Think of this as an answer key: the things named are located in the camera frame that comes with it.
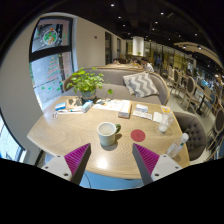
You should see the grey curved sofa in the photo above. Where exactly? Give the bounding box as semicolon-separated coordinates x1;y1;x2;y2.
63;66;171;106

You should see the person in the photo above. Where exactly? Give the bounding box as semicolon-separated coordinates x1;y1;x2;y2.
139;57;155;73

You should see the white mug with green handle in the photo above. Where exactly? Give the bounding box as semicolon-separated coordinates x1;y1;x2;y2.
96;121;122;148

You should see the group of wooden chairs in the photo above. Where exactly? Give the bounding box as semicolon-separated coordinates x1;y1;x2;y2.
166;64;224;158

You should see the small blue box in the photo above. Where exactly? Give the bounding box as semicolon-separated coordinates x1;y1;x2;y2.
54;102;67;111

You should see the grey white chevron cushion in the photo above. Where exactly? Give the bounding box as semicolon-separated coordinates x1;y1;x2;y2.
122;72;160;98

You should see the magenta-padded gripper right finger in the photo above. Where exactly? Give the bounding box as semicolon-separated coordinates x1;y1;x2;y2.
132;143;184;186

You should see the white printed pamphlet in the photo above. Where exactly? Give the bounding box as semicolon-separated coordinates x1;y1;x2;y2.
132;104;154;120

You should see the light blue tissue pack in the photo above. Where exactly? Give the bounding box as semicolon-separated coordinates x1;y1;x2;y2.
80;100;94;113

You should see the clear plastic water bottle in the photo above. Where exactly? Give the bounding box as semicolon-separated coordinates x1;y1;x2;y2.
166;132;190;159

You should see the group of ceiling lights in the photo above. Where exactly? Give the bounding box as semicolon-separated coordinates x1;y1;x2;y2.
109;3;204;51

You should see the flat round red coaster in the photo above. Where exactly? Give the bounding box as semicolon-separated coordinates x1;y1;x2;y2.
130;128;147;143

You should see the white open booklet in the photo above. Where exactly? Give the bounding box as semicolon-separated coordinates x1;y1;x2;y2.
93;99;124;113

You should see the grey tufted armchair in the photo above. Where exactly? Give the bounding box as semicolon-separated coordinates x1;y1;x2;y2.
173;110;208;161

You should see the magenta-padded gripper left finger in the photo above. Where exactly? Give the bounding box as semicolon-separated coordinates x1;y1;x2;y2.
41;143;92;185

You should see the white paper napkin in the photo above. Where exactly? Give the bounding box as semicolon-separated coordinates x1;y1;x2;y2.
152;111;163;124

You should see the green potted plant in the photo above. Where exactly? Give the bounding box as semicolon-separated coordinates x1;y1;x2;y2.
65;67;114;103

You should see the dark-framed window with decals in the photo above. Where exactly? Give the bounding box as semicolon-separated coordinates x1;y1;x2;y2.
29;16;74;111

